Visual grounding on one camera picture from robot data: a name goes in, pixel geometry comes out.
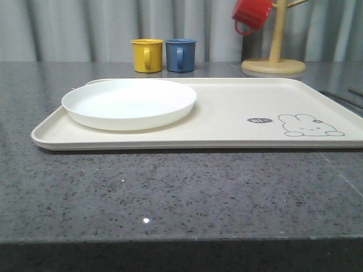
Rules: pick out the white round plate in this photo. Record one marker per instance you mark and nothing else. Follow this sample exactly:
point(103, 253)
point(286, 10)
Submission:
point(129, 104)

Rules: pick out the beige rabbit serving tray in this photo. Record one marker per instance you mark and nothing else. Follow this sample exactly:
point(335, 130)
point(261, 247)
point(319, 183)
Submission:
point(229, 113)

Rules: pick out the silver metal fork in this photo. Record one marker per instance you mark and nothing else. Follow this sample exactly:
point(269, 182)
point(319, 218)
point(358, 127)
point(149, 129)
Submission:
point(347, 103)

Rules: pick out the yellow mug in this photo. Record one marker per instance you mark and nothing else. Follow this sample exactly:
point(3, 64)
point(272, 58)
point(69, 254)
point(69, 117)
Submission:
point(148, 55)

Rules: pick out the red mug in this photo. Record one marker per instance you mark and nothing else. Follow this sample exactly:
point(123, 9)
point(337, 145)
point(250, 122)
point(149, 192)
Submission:
point(252, 13)

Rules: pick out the wooden mug tree stand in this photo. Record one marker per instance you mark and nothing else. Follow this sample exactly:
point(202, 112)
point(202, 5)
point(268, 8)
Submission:
point(275, 64)

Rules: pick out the blue mug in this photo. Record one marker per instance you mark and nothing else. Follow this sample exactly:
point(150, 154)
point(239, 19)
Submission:
point(180, 55)

